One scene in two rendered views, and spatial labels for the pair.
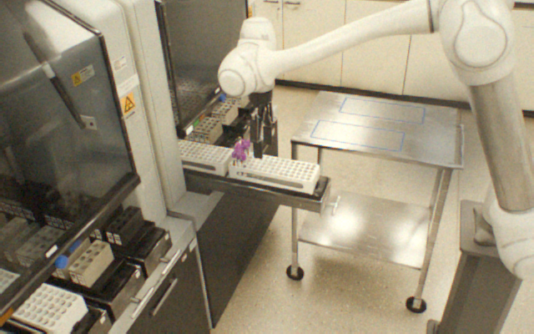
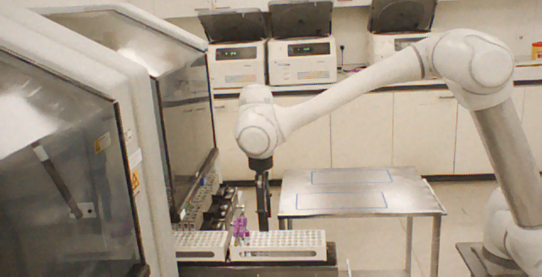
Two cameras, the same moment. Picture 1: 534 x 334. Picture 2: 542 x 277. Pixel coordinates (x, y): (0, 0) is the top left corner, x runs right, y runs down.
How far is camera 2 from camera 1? 0.35 m
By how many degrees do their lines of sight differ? 23
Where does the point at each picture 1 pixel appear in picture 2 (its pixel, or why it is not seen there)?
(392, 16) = (386, 67)
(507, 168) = (524, 183)
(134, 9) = (136, 81)
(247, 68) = (268, 123)
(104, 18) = (115, 86)
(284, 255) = not seen: outside the picture
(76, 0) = (84, 69)
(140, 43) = (141, 116)
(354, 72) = (284, 163)
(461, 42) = (478, 66)
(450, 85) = (372, 163)
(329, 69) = not seen: hidden behind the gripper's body
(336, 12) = not seen: hidden behind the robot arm
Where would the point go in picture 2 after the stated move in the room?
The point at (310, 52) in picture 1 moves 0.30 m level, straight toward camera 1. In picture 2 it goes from (324, 102) to (373, 136)
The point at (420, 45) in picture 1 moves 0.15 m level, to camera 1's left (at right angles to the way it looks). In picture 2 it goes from (340, 130) to (323, 133)
